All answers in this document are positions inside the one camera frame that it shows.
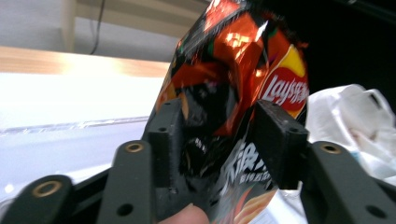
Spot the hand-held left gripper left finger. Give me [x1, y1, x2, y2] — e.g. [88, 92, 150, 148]
[142, 97, 204, 222]

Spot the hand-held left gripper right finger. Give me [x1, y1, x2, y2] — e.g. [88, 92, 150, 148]
[247, 99, 311, 191]

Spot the white printed tote bag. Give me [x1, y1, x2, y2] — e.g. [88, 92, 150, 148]
[273, 83, 396, 224]

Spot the orange black chip bag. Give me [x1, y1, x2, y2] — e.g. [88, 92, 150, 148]
[153, 0, 312, 224]

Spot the thin black hanging cable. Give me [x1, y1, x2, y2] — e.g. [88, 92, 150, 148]
[89, 0, 106, 56]

